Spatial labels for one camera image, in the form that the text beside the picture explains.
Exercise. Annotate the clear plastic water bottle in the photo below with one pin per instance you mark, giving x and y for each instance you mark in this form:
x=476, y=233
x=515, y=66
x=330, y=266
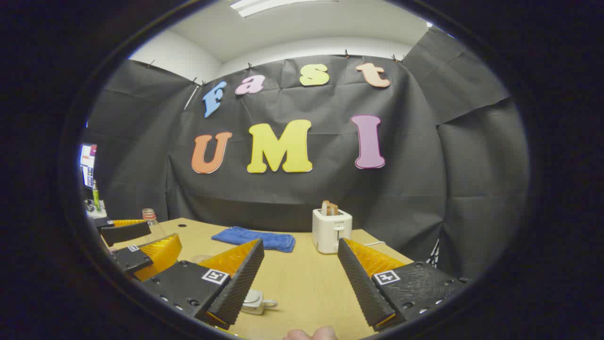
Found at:
x=150, y=219

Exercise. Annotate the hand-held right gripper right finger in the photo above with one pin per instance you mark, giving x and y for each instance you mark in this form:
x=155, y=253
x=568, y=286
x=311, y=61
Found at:
x=361, y=288

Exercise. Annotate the white ceramic teacup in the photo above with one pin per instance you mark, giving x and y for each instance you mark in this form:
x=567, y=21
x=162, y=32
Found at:
x=269, y=303

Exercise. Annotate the white teacup lid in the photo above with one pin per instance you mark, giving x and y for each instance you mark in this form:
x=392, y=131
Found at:
x=252, y=297

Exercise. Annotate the computer monitor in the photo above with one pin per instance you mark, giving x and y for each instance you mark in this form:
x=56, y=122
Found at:
x=88, y=163

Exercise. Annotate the small green bottle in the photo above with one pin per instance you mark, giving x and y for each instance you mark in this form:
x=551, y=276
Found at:
x=96, y=196

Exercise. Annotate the white toaster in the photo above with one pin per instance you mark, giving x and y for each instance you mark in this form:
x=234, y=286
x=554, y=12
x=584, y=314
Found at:
x=330, y=231

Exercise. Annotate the toast slice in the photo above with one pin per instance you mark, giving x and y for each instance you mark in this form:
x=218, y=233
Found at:
x=329, y=208

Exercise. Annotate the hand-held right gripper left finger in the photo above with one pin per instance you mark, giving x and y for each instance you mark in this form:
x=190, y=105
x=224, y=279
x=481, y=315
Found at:
x=236, y=288

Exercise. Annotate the blue towel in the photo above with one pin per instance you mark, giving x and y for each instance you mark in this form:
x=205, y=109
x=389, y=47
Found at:
x=278, y=240

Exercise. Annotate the ceiling light panel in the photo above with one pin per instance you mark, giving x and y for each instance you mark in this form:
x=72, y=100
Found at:
x=264, y=5

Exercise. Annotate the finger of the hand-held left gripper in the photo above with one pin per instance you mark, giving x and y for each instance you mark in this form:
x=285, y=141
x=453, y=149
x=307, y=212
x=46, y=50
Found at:
x=127, y=232
x=127, y=259

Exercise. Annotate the black backdrop cloth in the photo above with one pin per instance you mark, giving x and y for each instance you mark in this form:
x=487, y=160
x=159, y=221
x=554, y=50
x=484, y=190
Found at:
x=415, y=156

